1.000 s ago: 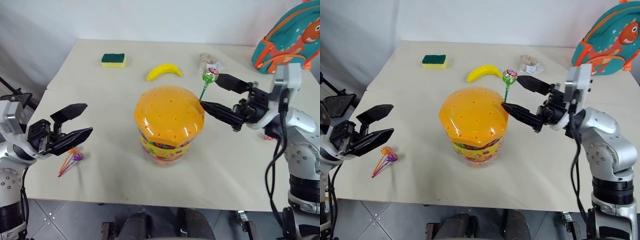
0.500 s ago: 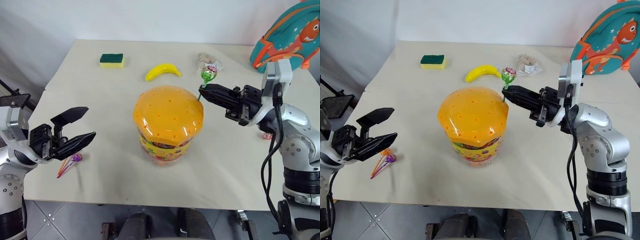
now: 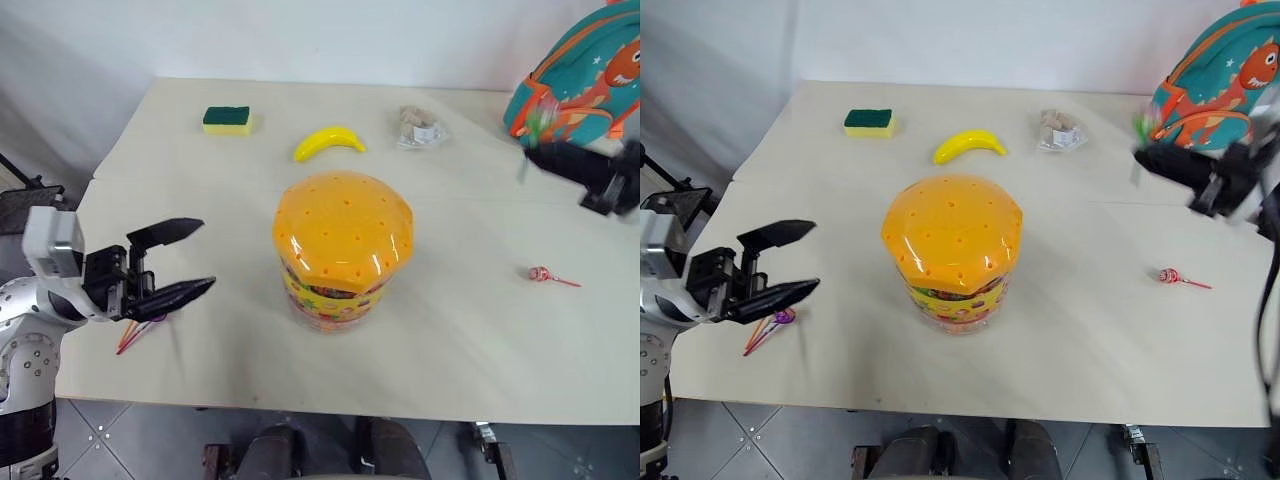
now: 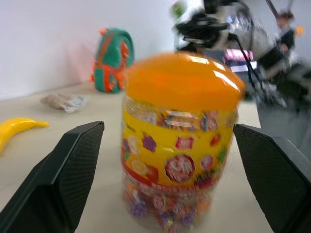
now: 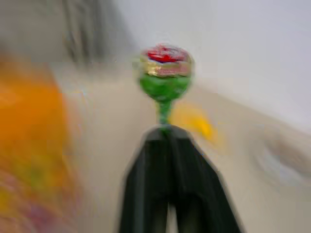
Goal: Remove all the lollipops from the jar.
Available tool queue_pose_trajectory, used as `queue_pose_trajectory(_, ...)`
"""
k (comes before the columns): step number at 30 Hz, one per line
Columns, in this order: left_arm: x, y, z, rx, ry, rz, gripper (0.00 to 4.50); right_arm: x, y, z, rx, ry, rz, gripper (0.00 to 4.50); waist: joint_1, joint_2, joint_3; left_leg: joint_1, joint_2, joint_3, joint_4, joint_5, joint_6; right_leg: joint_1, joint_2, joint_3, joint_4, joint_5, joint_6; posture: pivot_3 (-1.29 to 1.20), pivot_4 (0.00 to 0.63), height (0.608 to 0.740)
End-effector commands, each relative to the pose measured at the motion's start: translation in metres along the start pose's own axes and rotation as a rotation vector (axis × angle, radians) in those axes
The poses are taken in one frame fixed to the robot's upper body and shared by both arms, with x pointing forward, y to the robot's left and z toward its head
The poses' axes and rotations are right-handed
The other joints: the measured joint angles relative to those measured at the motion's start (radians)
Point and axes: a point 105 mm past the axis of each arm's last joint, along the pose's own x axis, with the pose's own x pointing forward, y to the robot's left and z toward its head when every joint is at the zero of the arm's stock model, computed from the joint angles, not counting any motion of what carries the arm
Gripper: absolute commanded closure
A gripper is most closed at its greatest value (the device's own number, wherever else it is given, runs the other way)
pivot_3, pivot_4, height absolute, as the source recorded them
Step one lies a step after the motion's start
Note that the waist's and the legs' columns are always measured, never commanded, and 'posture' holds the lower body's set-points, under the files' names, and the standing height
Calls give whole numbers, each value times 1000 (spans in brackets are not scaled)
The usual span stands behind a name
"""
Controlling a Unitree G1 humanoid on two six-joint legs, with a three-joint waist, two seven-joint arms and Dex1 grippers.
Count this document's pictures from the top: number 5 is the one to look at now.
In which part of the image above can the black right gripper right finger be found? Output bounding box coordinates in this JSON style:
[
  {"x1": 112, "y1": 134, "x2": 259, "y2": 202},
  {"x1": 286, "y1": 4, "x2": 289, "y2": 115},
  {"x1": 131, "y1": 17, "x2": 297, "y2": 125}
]
[{"x1": 167, "y1": 126, "x2": 243, "y2": 233}]

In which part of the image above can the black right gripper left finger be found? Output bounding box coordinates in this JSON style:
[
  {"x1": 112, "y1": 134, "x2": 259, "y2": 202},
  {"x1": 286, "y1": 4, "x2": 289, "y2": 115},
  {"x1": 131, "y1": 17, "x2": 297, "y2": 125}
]
[{"x1": 118, "y1": 126, "x2": 173, "y2": 233}]

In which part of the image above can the yellow wrapped lollipop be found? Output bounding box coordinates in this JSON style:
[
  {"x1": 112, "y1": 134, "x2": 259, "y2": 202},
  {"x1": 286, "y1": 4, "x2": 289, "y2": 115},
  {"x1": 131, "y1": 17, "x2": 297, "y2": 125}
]
[{"x1": 173, "y1": 101, "x2": 217, "y2": 143}]

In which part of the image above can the orange wrapped lollipop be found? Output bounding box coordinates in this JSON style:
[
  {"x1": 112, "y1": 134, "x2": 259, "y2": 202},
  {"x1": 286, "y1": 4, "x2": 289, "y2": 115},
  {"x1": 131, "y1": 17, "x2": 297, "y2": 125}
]
[{"x1": 0, "y1": 60, "x2": 71, "y2": 175}]

